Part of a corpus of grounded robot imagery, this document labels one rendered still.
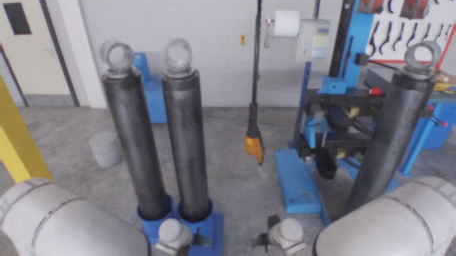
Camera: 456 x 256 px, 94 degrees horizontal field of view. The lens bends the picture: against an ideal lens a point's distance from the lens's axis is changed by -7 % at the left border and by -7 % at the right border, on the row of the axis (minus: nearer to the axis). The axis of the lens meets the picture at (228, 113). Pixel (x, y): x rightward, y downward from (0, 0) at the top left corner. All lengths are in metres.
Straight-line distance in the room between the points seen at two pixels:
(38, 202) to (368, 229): 0.55
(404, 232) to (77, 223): 0.51
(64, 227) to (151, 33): 3.52
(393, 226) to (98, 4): 4.03
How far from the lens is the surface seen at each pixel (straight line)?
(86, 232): 0.45
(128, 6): 3.89
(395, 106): 1.59
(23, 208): 0.54
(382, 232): 0.45
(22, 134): 2.10
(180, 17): 3.67
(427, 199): 0.53
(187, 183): 1.60
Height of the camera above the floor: 1.90
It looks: 30 degrees down
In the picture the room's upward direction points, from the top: 1 degrees counter-clockwise
